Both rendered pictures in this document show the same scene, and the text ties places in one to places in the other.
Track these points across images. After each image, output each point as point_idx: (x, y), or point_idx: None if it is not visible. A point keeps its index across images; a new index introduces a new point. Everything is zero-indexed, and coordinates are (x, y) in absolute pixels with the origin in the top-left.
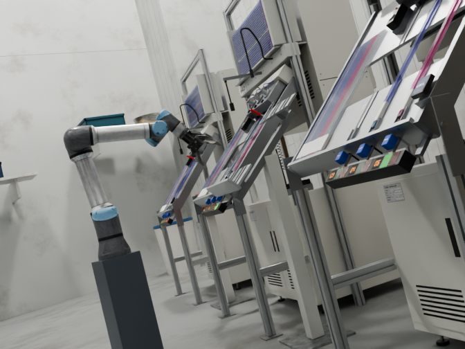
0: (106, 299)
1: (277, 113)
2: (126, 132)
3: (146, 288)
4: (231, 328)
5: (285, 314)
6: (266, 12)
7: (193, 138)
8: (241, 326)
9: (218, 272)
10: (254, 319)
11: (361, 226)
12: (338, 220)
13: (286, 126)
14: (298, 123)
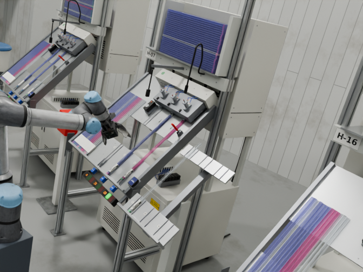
0: None
1: (208, 172)
2: (60, 124)
3: (27, 267)
4: (68, 263)
5: (113, 259)
6: (226, 43)
7: (110, 125)
8: (76, 264)
9: (65, 200)
10: (87, 256)
11: (200, 225)
12: (190, 224)
13: (206, 179)
14: None
